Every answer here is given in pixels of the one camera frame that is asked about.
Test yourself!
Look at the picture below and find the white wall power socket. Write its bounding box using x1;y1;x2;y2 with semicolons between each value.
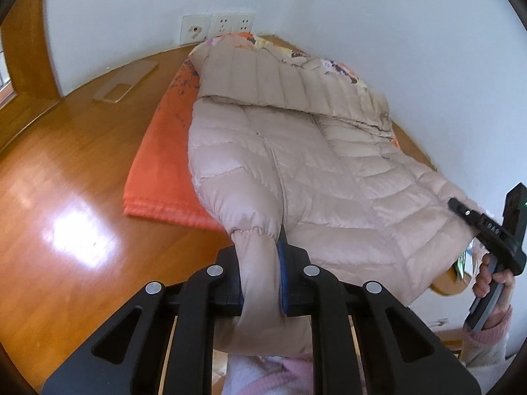
208;13;234;39
231;13;257;34

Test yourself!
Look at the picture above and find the cardboard box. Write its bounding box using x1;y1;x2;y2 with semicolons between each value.
431;327;469;363

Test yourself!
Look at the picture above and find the person's pink fleece clothing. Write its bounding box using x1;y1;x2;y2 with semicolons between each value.
224;352;316;395

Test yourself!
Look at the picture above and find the wooden door frame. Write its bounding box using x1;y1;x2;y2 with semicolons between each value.
0;0;63;153

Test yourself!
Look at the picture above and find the white coaxial wall plate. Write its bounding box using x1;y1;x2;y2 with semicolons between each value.
180;14;210;46

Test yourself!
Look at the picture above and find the person's right hand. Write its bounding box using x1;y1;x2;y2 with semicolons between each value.
471;253;516;320

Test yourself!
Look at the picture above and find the beige quilted down jacket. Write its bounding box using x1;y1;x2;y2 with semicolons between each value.
187;41;484;356

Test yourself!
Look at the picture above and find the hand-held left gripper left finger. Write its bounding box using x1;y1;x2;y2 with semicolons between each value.
43;247;242;395

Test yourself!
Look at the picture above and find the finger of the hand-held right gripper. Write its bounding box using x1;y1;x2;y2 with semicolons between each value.
448;197;482;232

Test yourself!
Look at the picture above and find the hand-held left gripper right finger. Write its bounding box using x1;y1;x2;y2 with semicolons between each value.
277;225;481;395

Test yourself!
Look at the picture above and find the orange floral blanket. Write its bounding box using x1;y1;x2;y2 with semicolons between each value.
123;31;402;234

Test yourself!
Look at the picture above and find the person's right forearm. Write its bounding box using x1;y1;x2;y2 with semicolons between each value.
461;303;520;369

